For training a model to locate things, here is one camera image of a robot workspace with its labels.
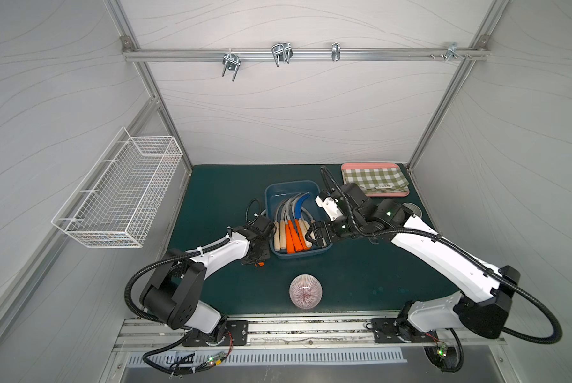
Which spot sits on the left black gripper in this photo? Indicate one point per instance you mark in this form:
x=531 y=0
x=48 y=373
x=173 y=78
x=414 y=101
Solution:
x=262 y=238

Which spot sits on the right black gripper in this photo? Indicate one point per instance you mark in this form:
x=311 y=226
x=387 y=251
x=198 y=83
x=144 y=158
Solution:
x=328 y=227

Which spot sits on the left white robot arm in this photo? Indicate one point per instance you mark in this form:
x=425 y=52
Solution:
x=168 y=291

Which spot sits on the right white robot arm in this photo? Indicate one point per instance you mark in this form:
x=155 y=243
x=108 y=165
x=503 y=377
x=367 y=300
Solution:
x=484 y=294

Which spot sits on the blue plastic storage box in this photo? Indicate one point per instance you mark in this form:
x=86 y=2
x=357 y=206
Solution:
x=276 y=193

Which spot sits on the green checkered cloth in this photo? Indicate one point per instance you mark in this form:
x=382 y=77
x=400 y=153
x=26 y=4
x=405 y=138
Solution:
x=377 y=181

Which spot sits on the pink tray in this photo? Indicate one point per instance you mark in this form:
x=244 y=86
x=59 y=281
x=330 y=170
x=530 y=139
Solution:
x=376 y=166

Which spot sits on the striped ceramic mug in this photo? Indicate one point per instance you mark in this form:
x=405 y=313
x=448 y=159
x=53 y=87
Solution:
x=415 y=209

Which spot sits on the purple striped bowl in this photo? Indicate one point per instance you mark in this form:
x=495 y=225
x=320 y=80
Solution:
x=305 y=291

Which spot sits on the metal clamp hook left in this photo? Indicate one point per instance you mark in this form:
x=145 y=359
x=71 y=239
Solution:
x=231 y=63

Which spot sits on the metal U-bolt hook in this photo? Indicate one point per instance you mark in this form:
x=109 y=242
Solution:
x=282 y=52

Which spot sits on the aluminium crossbar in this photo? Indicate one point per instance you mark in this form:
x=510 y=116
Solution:
x=299 y=54

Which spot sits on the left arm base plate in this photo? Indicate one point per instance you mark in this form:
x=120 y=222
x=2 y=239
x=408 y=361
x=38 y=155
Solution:
x=229 y=331

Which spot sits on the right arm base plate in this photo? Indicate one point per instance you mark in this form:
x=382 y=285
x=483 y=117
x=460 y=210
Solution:
x=392 y=331

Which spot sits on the aluminium front rail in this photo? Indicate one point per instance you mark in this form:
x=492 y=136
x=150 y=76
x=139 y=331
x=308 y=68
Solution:
x=266 y=331

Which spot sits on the white wire basket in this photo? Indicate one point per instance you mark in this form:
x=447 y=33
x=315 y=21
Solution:
x=116 y=202

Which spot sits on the slotted cable duct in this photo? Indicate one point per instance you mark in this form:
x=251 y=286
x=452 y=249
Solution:
x=252 y=357

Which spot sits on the small metal ring hook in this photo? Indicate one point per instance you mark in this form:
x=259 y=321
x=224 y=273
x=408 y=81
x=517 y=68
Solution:
x=335 y=52

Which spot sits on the metal bracket hook right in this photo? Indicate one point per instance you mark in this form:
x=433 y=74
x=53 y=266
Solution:
x=451 y=54

